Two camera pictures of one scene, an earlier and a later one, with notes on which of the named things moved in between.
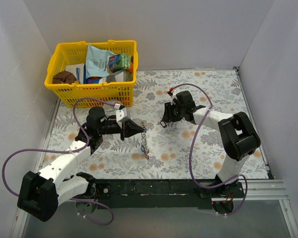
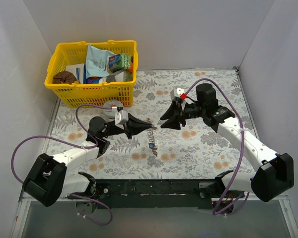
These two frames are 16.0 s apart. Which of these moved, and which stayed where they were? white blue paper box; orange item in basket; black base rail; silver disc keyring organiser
Moved: silver disc keyring organiser
Stayed: orange item in basket; black base rail; white blue paper box
